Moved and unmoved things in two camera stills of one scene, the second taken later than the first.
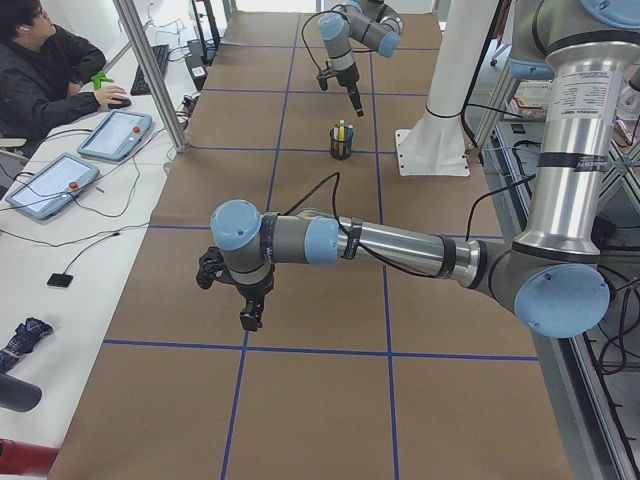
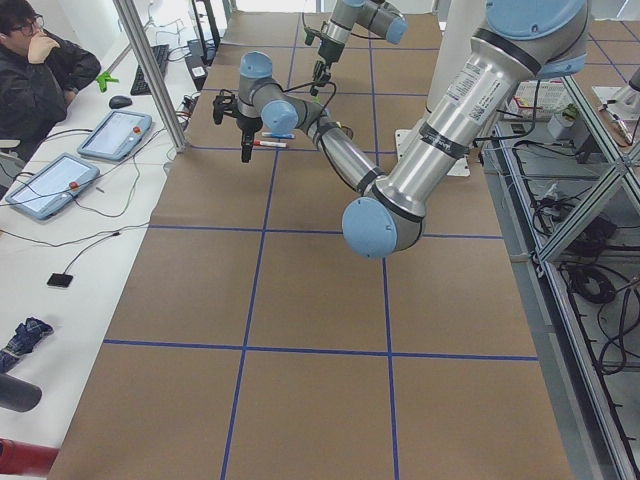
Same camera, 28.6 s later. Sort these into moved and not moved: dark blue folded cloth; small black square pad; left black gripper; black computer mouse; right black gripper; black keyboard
Moved: left black gripper; right black gripper
Not moved: black computer mouse; black keyboard; small black square pad; dark blue folded cloth
